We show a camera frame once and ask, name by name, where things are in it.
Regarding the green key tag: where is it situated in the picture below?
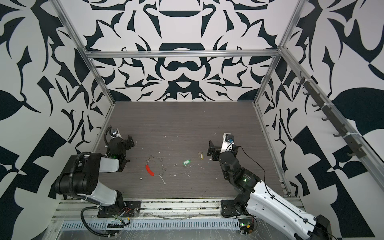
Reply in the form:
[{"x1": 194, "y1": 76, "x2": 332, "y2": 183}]
[{"x1": 183, "y1": 160, "x2": 192, "y2": 167}]

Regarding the large metal keyring red handle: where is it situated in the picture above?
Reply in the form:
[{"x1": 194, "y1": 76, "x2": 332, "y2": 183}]
[{"x1": 145, "y1": 156, "x2": 166, "y2": 177}]

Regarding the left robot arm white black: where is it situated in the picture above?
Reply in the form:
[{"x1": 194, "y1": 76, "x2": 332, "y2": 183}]
[{"x1": 54, "y1": 126, "x2": 135, "y2": 217}]

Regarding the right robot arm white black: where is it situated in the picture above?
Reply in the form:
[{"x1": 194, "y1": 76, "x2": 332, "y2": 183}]
[{"x1": 207, "y1": 139, "x2": 335, "y2": 240}]

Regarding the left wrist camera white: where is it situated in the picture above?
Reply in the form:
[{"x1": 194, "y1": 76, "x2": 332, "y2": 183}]
[{"x1": 110, "y1": 129, "x2": 121, "y2": 138}]

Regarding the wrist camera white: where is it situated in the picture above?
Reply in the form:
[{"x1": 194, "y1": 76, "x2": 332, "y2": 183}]
[
  {"x1": 110, "y1": 129, "x2": 121, "y2": 138},
  {"x1": 221, "y1": 133, "x2": 235, "y2": 153}
]

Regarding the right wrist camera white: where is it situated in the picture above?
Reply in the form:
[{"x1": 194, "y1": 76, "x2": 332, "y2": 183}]
[{"x1": 221, "y1": 133, "x2": 235, "y2": 153}]

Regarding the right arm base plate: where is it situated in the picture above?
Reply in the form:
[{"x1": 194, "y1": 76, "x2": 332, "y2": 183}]
[{"x1": 221, "y1": 200, "x2": 255, "y2": 218}]

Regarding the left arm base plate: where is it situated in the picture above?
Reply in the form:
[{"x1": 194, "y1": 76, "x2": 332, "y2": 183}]
[{"x1": 97, "y1": 201, "x2": 142, "y2": 218}]

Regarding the aluminium front rail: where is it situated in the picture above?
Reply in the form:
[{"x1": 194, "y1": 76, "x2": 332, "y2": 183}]
[{"x1": 53, "y1": 197, "x2": 307, "y2": 220}]

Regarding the black corrugated cable conduit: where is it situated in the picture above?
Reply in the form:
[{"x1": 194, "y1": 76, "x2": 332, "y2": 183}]
[{"x1": 80, "y1": 205, "x2": 130, "y2": 238}]

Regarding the white slotted cable duct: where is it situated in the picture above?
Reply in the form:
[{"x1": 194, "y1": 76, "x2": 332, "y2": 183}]
[{"x1": 59, "y1": 220, "x2": 241, "y2": 231}]

